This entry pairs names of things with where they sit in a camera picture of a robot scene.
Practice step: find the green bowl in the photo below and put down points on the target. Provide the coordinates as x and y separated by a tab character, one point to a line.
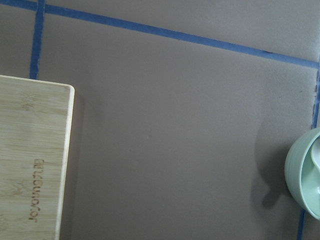
302	172

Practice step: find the bamboo cutting board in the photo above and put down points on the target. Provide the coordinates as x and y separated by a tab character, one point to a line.
35	128

